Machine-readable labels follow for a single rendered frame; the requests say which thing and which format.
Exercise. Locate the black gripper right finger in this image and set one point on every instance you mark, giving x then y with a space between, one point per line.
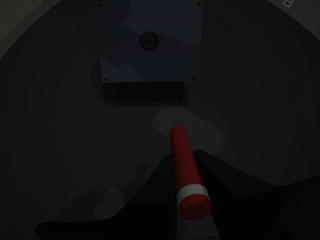
246 208

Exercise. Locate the dark red peg with white band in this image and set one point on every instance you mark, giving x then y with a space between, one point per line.
192 196

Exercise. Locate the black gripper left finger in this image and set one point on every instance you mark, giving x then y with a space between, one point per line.
150 215

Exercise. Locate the dark grey sloped panel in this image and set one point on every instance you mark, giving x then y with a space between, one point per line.
149 40

